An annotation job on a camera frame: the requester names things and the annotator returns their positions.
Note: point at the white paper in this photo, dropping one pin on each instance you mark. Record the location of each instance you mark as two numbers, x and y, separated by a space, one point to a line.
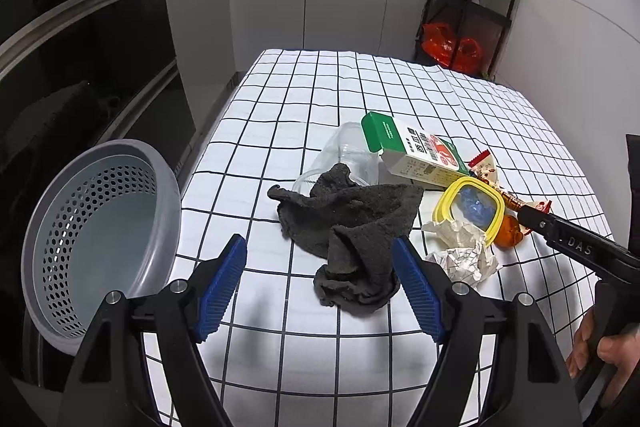
465 262
452 234

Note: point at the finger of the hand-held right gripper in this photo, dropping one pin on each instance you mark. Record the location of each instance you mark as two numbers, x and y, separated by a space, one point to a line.
532 221

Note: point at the orange brown candy wrapper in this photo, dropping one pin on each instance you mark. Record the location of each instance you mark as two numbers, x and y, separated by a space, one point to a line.
510 201

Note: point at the black shelf cart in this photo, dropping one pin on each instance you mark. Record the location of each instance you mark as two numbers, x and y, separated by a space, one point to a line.
467 9

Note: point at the dark grey cloth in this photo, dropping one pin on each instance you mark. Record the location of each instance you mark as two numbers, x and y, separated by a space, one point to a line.
350 227

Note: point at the clear plastic cup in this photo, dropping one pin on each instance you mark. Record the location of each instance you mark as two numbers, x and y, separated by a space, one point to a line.
350 147

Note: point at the person's right hand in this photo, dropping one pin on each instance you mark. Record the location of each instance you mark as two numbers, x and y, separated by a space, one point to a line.
620 347

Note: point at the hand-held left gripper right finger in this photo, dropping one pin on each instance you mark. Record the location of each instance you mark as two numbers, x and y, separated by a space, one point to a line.
417 287

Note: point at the small orange object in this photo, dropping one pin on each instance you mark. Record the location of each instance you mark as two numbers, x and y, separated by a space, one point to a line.
507 232

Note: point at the blue wrapper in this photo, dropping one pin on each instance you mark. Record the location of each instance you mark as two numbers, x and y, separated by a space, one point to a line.
475 204

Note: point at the green and white carton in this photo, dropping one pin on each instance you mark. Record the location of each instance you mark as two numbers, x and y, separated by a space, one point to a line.
400 137

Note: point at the black oven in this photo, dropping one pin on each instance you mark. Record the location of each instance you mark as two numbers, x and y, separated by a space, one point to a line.
100 57

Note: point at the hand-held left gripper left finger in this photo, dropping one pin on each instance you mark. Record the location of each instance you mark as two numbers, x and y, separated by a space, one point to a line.
222 287

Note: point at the grey perforated basket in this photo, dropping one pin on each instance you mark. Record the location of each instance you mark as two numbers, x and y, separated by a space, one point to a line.
100 227

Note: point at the black and white checked tablecloth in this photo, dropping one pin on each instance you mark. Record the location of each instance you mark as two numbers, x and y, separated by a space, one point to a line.
300 107

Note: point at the yellow-rimmed clear lid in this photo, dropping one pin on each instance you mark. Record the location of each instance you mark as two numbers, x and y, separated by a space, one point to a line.
442 207

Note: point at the red plastic bag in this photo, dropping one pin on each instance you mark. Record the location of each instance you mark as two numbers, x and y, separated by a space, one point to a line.
437 42
467 54

